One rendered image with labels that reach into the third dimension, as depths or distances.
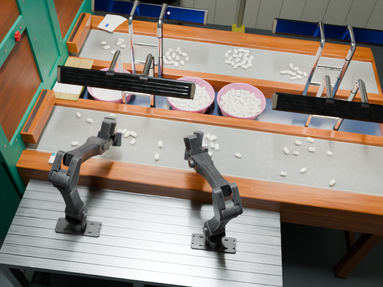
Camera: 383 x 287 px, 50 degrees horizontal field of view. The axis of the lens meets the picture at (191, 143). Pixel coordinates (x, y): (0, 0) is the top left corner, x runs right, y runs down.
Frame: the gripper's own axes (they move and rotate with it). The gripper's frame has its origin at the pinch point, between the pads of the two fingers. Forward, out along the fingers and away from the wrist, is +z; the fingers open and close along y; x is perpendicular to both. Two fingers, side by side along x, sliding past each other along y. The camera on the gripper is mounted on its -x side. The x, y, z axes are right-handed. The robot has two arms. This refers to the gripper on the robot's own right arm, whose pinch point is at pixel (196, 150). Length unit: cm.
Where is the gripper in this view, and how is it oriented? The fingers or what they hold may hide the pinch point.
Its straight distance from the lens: 189.0
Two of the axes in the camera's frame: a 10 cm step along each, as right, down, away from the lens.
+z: 0.6, -1.9, 9.8
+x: -1.2, 9.7, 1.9
